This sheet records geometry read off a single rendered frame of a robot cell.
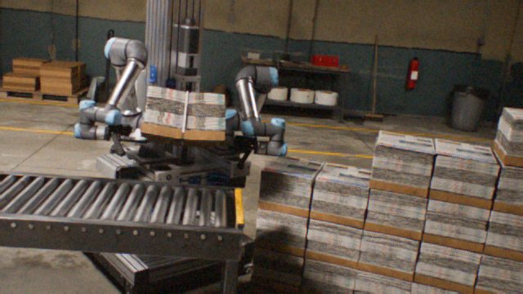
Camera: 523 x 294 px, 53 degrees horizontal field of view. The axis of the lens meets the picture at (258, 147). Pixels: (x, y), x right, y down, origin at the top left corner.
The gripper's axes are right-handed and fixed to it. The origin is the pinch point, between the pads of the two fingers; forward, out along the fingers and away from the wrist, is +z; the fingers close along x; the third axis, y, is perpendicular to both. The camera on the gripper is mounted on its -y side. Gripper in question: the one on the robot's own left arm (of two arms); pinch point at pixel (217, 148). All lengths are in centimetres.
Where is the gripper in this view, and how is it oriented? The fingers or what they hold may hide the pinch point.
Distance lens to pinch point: 263.7
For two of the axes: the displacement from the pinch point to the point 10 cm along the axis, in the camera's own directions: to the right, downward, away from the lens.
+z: -9.9, -0.8, -0.9
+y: 0.7, -9.9, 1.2
